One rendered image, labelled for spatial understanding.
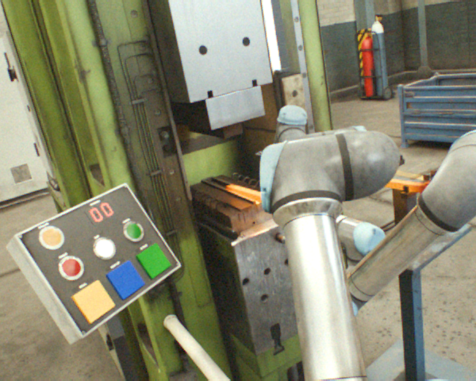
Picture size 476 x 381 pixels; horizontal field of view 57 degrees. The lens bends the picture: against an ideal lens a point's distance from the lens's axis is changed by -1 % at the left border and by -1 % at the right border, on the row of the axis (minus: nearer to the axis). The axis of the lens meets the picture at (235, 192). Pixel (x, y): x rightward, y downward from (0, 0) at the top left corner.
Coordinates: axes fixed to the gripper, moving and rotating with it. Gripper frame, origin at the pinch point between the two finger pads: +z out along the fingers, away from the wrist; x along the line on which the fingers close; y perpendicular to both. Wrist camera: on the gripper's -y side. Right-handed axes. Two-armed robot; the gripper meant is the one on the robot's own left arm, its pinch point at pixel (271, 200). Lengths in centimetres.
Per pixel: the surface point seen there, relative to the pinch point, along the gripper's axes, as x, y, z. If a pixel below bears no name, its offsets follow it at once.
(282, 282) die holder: -0.2, 13.8, 28.4
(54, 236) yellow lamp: -65, 0, -17
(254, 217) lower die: -3.4, -3.3, 9.9
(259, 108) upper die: 5.7, -20.5, -20.9
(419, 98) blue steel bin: 332, -167, 144
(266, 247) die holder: -3.9, 6.3, 14.8
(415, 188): 39.6, 22.2, -7.3
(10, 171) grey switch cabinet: -71, -438, 307
